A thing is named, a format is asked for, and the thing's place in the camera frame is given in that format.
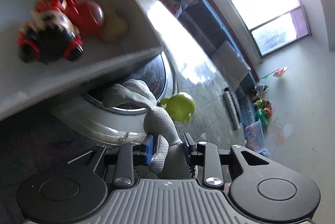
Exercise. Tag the round metal tray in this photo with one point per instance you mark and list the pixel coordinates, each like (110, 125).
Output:
(87, 115)

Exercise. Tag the brown peanut toy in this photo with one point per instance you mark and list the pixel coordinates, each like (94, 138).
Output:
(114, 28)

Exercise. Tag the blue sofa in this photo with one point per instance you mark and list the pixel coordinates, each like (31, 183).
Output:
(204, 23)

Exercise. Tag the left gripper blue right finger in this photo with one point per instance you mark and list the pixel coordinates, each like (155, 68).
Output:
(190, 150)

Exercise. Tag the clear plastic toy bin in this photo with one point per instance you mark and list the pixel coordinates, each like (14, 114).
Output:
(255, 138)

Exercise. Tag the white remote control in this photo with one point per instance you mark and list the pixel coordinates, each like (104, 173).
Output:
(231, 108)

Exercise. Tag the pile of small toys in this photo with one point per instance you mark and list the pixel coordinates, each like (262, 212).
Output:
(263, 107)

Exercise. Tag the red black toy car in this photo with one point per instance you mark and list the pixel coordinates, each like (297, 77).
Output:
(49, 36)

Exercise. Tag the white cardboard box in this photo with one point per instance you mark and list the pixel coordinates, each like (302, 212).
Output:
(24, 85)

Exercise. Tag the white folded cushion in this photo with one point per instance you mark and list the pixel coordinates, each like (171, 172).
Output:
(231, 64)

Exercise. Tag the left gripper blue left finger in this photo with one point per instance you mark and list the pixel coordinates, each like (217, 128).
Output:
(146, 150)

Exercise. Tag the red round toy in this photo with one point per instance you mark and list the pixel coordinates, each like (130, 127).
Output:
(87, 16)

